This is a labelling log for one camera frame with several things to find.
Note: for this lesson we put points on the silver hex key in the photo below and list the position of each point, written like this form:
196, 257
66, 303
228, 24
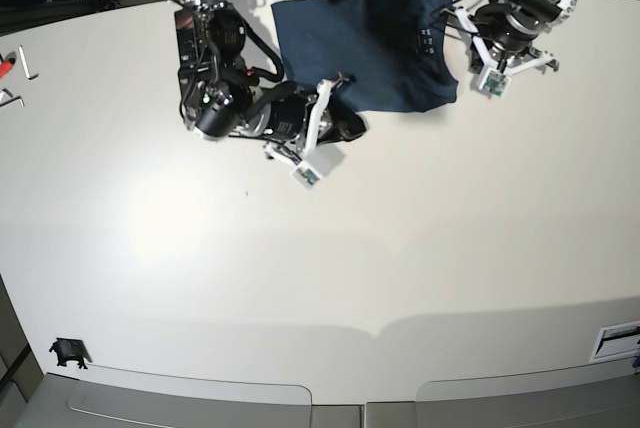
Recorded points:
7, 98

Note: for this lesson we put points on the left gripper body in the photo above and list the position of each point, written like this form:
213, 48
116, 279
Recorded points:
510, 27

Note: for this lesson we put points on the black hex key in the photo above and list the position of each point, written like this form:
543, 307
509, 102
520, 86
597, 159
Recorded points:
29, 74

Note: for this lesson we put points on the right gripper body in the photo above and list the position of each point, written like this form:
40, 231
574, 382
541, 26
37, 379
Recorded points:
286, 120

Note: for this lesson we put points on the white label plate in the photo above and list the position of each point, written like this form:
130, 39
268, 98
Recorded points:
616, 342

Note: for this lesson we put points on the blue T-shirt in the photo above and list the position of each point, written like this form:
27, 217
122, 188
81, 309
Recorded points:
392, 49

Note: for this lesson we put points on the grey left chair back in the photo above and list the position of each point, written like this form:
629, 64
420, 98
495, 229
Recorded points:
67, 402

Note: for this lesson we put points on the grey chair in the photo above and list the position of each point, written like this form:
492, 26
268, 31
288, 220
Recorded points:
595, 395
67, 402

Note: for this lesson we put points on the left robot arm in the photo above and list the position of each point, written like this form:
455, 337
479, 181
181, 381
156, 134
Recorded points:
560, 10

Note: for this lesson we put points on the grey right chair back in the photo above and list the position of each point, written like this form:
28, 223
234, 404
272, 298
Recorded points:
595, 395

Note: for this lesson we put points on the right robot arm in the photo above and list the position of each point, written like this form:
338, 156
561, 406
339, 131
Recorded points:
233, 85

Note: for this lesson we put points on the black table clamp bracket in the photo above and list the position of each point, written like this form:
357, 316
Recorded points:
70, 350

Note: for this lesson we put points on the red handled tool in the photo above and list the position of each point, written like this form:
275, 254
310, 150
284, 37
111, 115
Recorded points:
7, 63

